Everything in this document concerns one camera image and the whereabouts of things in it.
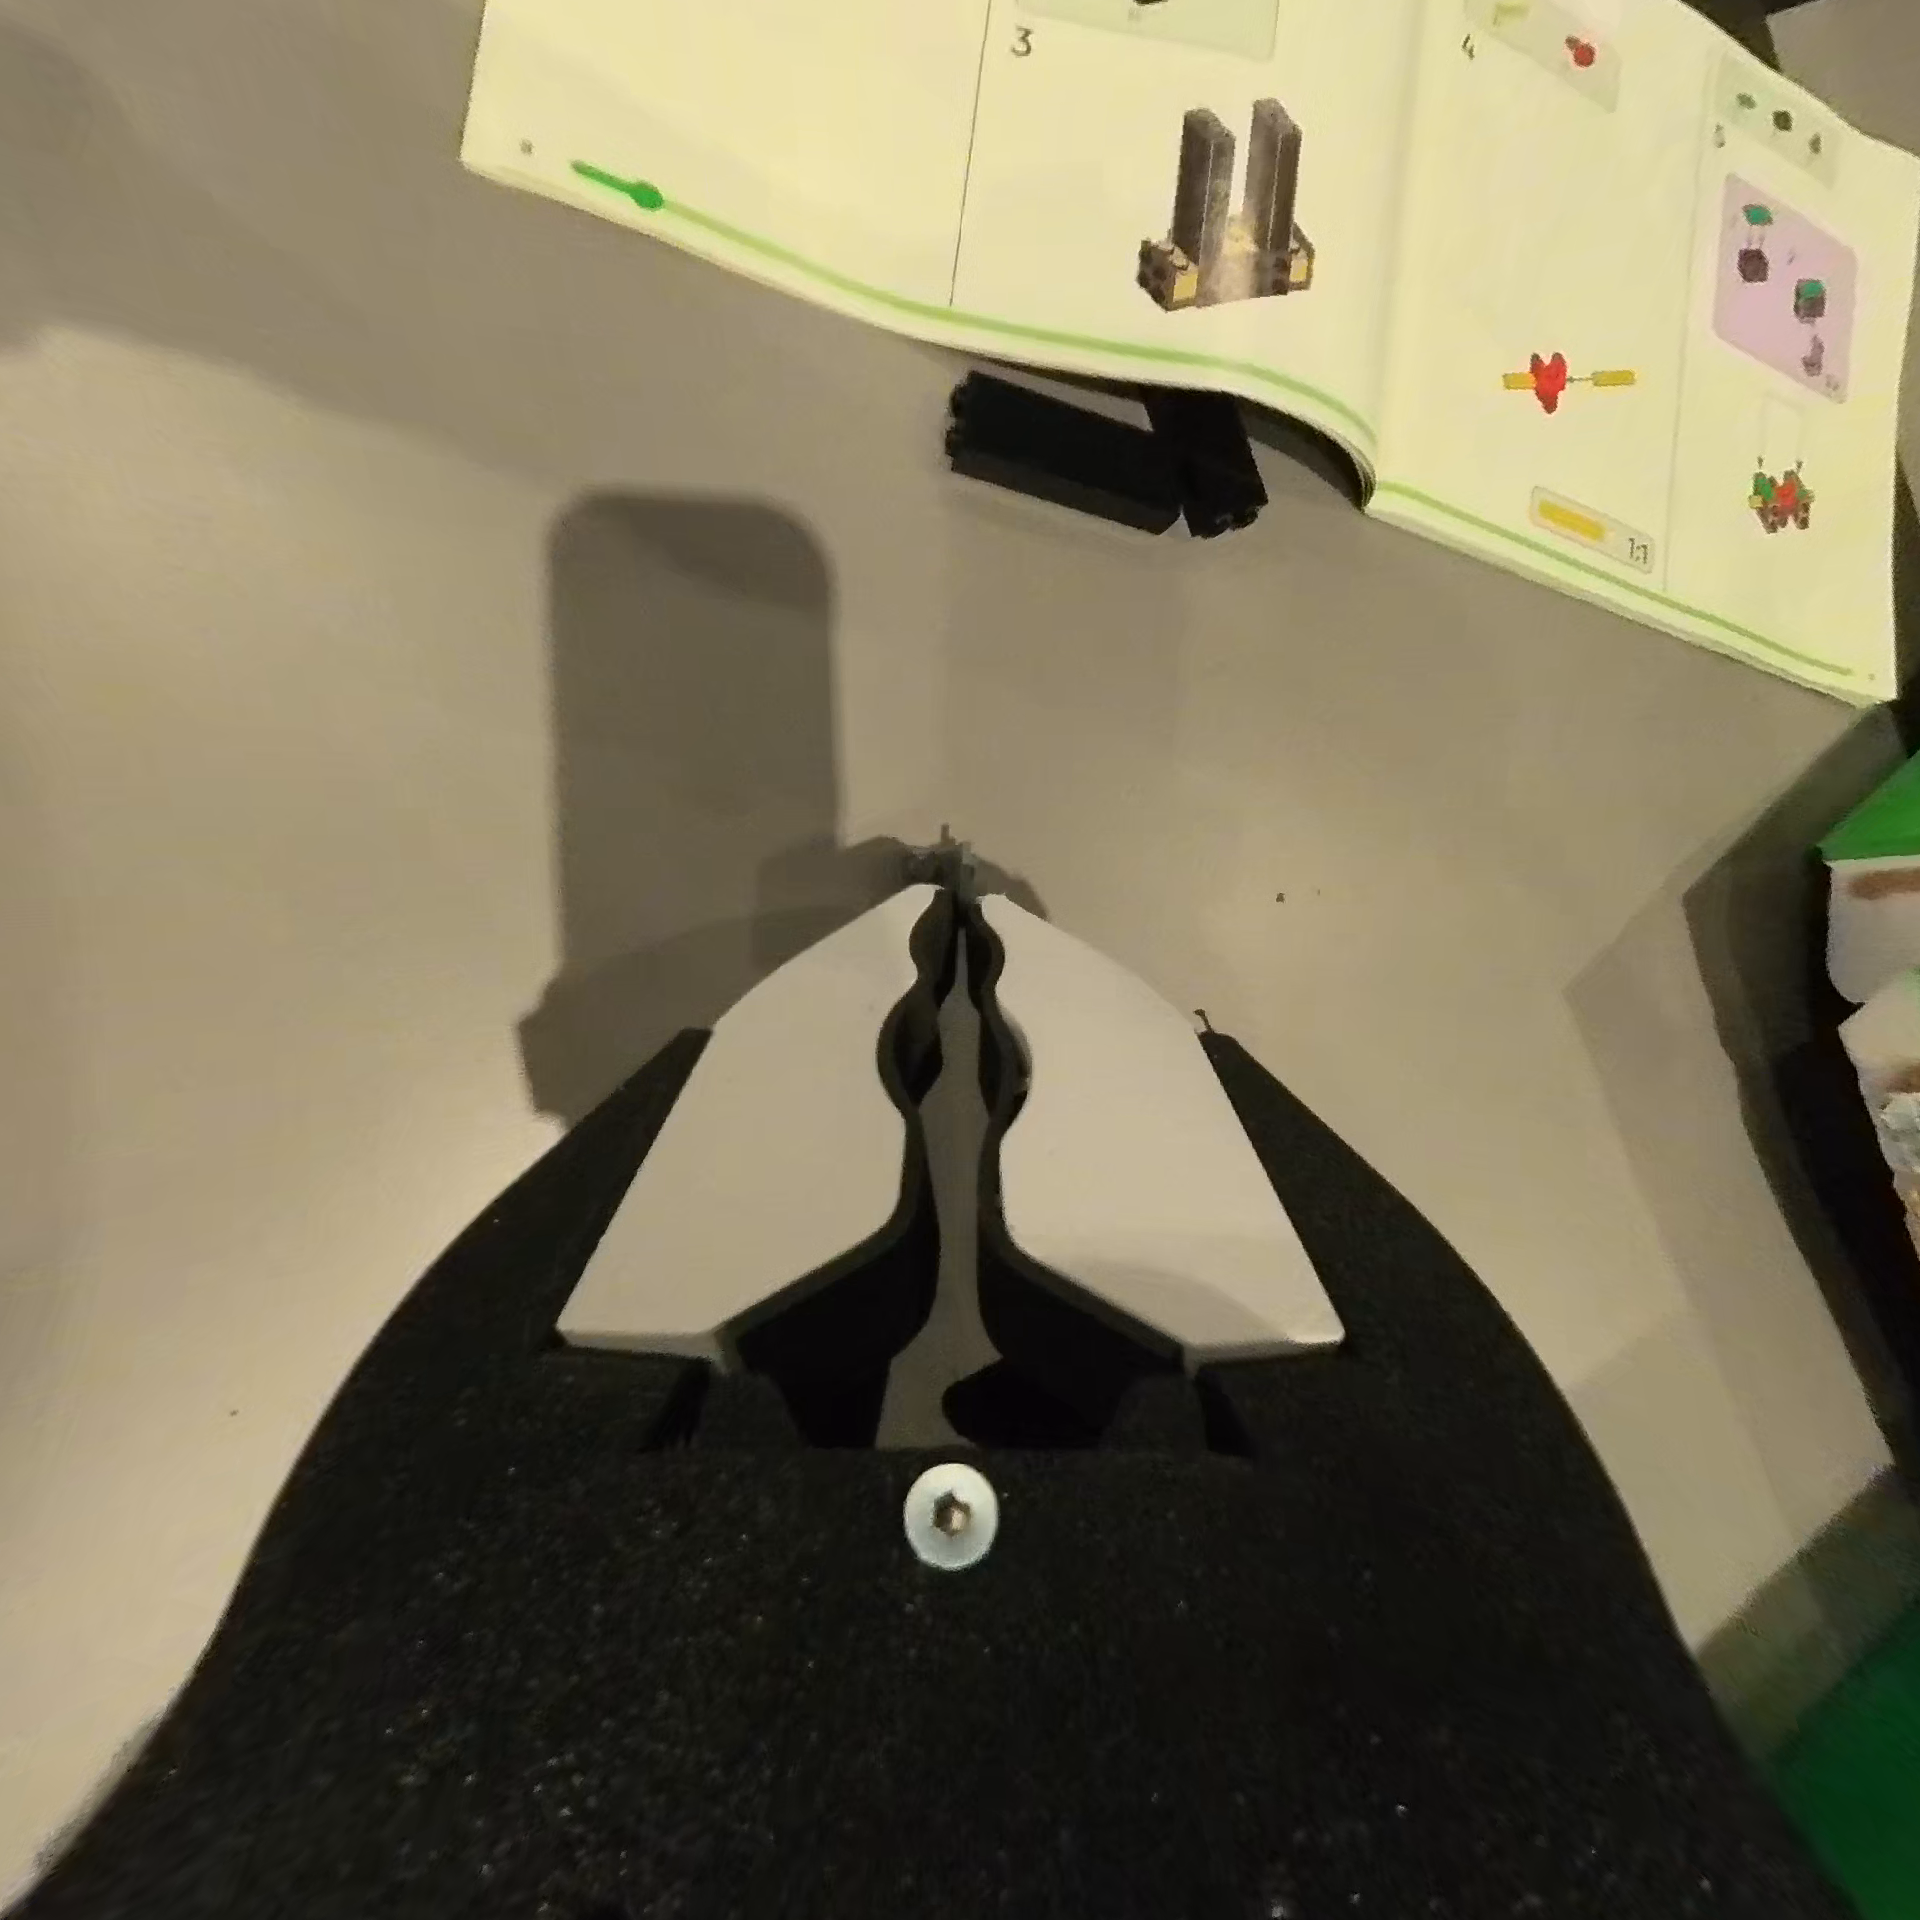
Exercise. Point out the open instruction booklet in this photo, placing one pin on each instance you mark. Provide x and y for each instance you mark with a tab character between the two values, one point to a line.
1201	135

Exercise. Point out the small grey brick piece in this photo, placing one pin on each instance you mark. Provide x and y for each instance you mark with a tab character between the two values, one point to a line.
943	862

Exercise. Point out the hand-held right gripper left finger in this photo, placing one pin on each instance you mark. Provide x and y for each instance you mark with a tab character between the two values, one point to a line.
750	1171

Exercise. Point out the pale grey desk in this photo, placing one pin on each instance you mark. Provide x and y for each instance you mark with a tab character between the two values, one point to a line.
300	750

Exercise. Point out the green box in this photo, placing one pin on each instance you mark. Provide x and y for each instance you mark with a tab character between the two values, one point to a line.
1883	810

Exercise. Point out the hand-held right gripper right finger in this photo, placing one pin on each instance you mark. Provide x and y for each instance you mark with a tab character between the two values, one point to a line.
1141	1171

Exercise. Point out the green board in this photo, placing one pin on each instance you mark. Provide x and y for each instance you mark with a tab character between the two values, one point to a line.
1838	1724

